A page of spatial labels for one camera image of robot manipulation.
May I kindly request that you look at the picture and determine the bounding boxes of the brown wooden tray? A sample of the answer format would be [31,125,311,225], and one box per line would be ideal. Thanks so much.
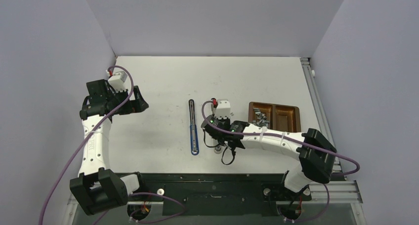
[248,102,301,133]

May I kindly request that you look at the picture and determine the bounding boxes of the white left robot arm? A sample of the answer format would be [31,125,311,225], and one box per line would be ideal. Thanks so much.
[69,80,149,216]

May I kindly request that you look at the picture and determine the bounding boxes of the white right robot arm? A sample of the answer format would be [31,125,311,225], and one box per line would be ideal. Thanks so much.
[201,115,336,199]

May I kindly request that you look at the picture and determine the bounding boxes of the pile of grey staples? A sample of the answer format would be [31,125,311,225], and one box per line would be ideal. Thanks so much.
[252,108,270,128]

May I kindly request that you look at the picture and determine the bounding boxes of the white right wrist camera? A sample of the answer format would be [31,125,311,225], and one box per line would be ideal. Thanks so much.
[212,99,232,120]

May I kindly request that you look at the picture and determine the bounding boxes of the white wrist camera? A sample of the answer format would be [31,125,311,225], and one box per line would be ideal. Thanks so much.
[212,99,232,120]
[105,70,128,93]

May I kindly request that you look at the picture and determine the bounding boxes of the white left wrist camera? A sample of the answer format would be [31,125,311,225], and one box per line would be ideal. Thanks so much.
[105,70,128,93]

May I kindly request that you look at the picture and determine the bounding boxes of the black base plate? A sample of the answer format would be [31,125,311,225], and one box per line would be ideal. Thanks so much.
[128,173,326,217]

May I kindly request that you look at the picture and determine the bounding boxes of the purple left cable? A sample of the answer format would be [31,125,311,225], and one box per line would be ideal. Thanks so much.
[39,65,186,225]

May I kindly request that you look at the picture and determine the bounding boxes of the aluminium rail frame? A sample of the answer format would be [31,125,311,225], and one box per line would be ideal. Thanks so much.
[67,57,367,225]

